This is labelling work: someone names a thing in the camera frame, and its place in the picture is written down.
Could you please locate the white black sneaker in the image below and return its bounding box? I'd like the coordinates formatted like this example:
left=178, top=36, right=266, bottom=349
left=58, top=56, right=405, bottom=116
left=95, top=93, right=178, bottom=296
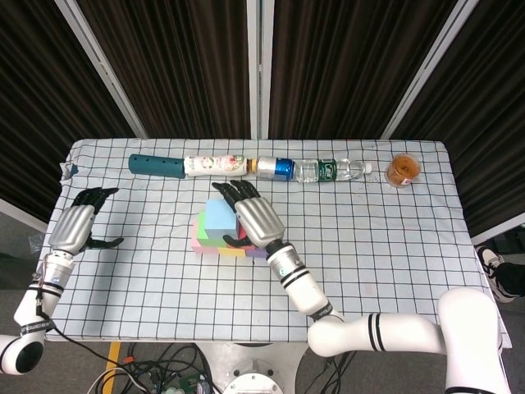
left=477, top=245, right=512, bottom=304

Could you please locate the white aluminium frame bar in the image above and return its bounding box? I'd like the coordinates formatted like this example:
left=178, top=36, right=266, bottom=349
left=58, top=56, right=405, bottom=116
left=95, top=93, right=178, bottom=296
left=471, top=213, right=525, bottom=247
left=0, top=199, right=48, bottom=234

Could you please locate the white floor cable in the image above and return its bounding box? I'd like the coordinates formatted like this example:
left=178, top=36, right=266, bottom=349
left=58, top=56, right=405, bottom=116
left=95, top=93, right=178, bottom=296
left=88, top=367, right=147, bottom=394

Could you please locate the white black grid tablecloth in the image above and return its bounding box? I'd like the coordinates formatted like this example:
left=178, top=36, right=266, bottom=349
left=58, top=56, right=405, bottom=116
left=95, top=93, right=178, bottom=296
left=28, top=138, right=512, bottom=348

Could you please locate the white aluminium frame post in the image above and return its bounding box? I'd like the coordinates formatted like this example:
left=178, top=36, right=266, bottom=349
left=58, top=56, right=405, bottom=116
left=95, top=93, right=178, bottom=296
left=245, top=0, right=275, bottom=140
left=379, top=0, right=480, bottom=140
left=54, top=0, right=148, bottom=140

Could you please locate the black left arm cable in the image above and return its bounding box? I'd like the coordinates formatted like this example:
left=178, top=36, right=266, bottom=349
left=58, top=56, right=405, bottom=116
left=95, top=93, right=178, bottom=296
left=34, top=286, right=136, bottom=370

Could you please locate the clear green-label water bottle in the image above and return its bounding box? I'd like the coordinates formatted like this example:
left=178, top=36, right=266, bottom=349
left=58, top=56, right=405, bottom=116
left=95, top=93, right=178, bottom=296
left=293, top=158, right=373, bottom=184

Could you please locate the pink foam cube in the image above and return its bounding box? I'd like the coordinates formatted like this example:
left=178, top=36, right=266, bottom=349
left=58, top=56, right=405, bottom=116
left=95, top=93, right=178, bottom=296
left=190, top=220, right=221, bottom=255

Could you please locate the black trouser leg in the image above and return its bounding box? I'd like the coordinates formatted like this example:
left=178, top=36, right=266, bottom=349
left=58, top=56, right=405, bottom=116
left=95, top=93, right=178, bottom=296
left=495, top=261, right=525, bottom=297

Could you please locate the black pleated curtain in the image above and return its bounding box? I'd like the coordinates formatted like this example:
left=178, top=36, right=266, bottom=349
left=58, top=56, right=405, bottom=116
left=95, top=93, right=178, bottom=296
left=391, top=0, right=525, bottom=237
left=268, top=0, right=459, bottom=140
left=0, top=0, right=139, bottom=222
left=75, top=0, right=252, bottom=139

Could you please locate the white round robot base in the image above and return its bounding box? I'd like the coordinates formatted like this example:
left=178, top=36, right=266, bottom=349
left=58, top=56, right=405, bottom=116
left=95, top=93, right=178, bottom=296
left=196, top=342, right=313, bottom=394

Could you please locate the green foam cube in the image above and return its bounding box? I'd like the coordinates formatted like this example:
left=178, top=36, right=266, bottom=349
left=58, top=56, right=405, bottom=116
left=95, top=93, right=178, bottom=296
left=195, top=211, right=227, bottom=248

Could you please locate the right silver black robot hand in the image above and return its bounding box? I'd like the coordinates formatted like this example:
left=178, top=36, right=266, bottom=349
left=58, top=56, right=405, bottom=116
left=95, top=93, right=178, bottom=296
left=211, top=179, right=286, bottom=250

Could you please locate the yellow floor tape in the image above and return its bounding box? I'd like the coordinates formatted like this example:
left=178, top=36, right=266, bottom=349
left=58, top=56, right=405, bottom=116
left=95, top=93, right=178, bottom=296
left=105, top=341, right=123, bottom=370

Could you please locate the black floor cable bundle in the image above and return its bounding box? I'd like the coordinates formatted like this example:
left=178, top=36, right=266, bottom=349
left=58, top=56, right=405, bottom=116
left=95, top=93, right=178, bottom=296
left=319, top=352, right=362, bottom=394

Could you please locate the clear cup with orange contents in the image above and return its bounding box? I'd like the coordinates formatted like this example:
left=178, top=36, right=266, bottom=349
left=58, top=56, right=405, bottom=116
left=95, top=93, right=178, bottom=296
left=385, top=151, right=422, bottom=189

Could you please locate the yellow foam cube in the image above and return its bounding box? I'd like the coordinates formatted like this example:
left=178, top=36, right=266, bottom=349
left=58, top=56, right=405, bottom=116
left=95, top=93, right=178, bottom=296
left=217, top=245, right=248, bottom=259

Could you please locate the light blue foam cube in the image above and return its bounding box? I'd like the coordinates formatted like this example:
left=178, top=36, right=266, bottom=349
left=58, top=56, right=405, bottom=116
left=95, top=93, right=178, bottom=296
left=204, top=199, right=239, bottom=241

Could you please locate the white floral drink bottle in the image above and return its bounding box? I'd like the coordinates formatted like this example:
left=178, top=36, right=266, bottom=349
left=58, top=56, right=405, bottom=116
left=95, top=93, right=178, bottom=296
left=183, top=153, right=258, bottom=179

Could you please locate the teal cylindrical case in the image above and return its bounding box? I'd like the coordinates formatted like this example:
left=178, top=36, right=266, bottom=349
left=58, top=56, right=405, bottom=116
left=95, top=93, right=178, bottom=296
left=127, top=153, right=186, bottom=181

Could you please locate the red foam cube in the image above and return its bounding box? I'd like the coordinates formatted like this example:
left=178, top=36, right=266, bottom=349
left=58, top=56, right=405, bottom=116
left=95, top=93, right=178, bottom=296
left=226, top=219, right=258, bottom=250

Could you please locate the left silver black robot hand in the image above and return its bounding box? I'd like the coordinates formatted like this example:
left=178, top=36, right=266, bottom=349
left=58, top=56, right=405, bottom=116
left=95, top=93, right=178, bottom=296
left=48, top=186, right=125, bottom=256

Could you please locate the black floor cable tangle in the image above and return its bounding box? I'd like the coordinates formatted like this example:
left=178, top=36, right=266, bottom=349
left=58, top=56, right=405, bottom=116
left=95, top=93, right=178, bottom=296
left=122, top=343, right=217, bottom=394

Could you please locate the silver blue drink can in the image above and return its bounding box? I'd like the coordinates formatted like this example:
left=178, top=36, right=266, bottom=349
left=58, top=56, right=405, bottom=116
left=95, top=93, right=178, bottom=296
left=256, top=156, right=296, bottom=181

